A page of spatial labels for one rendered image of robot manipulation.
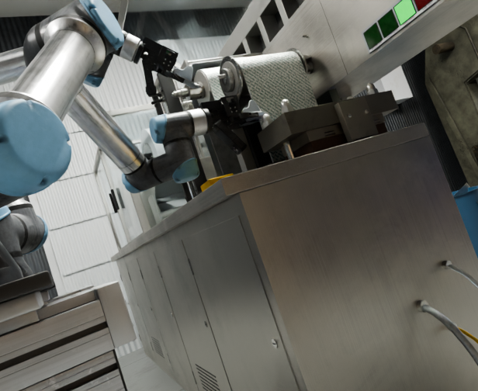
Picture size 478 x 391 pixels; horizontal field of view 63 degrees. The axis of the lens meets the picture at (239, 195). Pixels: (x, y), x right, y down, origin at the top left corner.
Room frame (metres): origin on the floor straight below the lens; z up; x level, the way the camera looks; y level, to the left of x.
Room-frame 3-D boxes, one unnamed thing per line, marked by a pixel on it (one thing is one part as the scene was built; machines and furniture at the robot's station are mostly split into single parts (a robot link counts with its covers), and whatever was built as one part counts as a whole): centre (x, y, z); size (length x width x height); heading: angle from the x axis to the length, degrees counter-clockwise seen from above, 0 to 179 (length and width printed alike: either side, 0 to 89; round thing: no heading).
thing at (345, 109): (1.07, -0.38, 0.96); 0.10 x 0.03 x 0.11; 116
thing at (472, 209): (2.98, -1.52, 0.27); 0.47 x 0.44 x 0.54; 116
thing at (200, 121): (1.10, 0.05, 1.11); 0.08 x 0.05 x 0.08; 25
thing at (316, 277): (2.10, 0.26, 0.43); 2.52 x 0.64 x 0.86; 26
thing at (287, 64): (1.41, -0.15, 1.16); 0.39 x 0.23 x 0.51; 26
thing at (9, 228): (1.00, 0.64, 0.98); 0.13 x 0.12 x 0.14; 1
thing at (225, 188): (2.10, 0.28, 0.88); 2.52 x 0.66 x 0.04; 26
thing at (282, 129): (1.14, -0.32, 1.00); 0.40 x 0.16 x 0.06; 116
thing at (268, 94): (1.23, -0.24, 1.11); 0.23 x 0.01 x 0.18; 116
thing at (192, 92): (1.45, 0.03, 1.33); 0.06 x 0.06 x 0.06; 26
